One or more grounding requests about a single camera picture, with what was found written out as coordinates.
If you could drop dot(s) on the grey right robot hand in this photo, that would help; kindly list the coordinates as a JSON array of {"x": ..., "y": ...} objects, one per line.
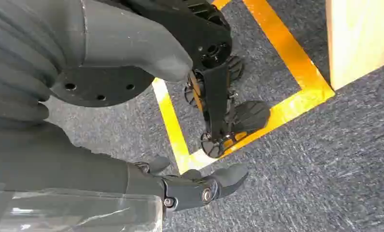
[{"x": 124, "y": 41}]

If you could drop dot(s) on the ribbed grey right arm sleeve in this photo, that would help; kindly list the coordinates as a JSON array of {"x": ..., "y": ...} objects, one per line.
[{"x": 15, "y": 51}]

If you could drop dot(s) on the black robot foot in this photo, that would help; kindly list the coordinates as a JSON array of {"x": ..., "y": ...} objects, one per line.
[{"x": 249, "y": 116}]

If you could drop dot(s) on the yellow floor tape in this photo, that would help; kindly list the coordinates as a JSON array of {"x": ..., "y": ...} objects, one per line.
[{"x": 294, "y": 54}]

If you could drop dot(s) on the clear plastic cover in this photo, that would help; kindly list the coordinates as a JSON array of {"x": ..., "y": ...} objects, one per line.
[{"x": 83, "y": 213}]

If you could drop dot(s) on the pale wooden furniture panel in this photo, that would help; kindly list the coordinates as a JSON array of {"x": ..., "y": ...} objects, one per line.
[{"x": 358, "y": 35}]

